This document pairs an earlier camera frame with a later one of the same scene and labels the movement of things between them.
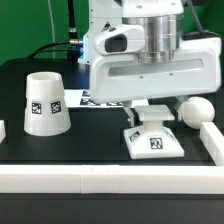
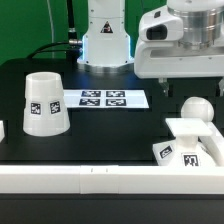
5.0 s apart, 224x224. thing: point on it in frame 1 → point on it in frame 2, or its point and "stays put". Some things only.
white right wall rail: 213,140 stays put
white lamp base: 153,140 → 186,149
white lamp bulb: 196,110 stays put
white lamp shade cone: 45,111 stays put
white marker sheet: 82,98 stays put
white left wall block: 2,130 stays put
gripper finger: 179,100 → 221,87
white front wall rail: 96,179 stays put
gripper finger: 131,112 → 163,82
